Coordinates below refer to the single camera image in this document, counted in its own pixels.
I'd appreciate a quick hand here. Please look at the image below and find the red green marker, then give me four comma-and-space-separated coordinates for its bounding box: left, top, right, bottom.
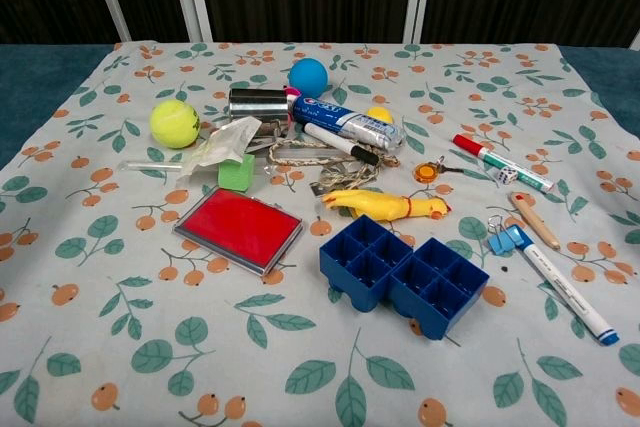
452, 133, 555, 193

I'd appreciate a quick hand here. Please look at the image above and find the white marker with black cap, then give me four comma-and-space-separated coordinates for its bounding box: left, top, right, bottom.
303, 121, 380, 164

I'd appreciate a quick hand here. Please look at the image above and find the fruit and leaf patterned tablecloth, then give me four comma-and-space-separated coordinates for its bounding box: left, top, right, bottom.
0, 40, 640, 427

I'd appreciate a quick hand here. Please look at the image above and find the white marker with blue cap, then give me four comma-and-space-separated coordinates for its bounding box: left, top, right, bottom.
513, 226, 620, 347

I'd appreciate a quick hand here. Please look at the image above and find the clear plastic ruler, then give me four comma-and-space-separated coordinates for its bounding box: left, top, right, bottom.
249, 142, 354, 164

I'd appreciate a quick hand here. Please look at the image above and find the yellow rubber chicken toy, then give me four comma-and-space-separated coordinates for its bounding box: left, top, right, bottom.
320, 190, 450, 224

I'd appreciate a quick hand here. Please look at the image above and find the blue white toothpaste tube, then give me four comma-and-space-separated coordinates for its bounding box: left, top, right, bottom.
291, 95, 406, 151

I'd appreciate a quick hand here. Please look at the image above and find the green foam cube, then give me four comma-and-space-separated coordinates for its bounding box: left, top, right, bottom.
217, 154, 256, 193

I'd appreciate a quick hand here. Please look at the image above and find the red ink pad case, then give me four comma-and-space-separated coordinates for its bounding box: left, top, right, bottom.
172, 187, 304, 277

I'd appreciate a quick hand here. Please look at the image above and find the small yellow ball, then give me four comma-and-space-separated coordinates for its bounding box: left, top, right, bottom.
366, 106, 395, 125

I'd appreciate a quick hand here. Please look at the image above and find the shiny steel cup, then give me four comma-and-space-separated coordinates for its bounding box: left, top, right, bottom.
228, 88, 294, 141

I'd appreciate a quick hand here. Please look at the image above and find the crumpled clear plastic wrapper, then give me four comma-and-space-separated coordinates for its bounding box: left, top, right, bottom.
178, 115, 262, 187

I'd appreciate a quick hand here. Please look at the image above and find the blue rubber ball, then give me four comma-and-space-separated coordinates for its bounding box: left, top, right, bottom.
289, 58, 330, 99

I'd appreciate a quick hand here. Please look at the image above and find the blue ice cube tray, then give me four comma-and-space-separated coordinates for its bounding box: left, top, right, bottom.
318, 214, 491, 342

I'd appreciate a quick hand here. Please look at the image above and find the yellow-green tennis ball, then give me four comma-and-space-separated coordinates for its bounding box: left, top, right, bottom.
149, 99, 202, 150

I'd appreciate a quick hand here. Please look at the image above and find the clear glass tube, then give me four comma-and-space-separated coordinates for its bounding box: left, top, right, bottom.
118, 159, 182, 172

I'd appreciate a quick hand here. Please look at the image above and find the light blue binder clip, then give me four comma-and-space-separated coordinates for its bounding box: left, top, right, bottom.
487, 215, 526, 256

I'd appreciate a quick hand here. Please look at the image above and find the short wooden pencil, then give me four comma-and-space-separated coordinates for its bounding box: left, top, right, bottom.
508, 191, 561, 250

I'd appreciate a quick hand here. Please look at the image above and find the beige braided rope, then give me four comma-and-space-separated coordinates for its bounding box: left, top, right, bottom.
267, 139, 401, 193

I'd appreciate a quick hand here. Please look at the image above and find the orange round keychain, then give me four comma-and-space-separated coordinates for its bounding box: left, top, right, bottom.
412, 155, 454, 184

